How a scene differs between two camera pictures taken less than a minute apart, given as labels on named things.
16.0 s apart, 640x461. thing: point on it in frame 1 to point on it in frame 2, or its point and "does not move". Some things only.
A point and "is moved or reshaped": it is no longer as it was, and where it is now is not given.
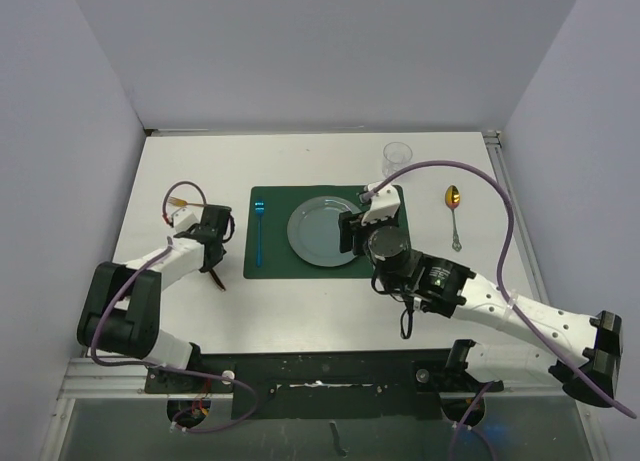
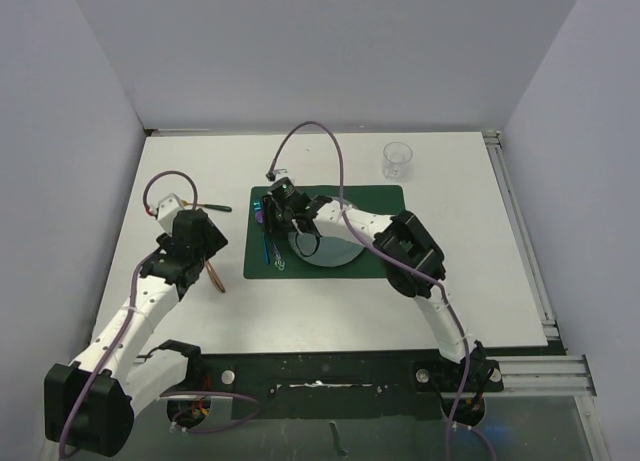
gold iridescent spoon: x=452 y=199 to x=279 y=262
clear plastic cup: x=397 y=156 does not move
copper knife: x=219 y=283 does not move
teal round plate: x=314 y=231 does not move
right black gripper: x=354 y=231 to x=271 y=224
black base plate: x=388 y=384 does not move
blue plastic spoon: x=259 y=208 is moved or reshaped
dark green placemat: x=267 y=250 does not move
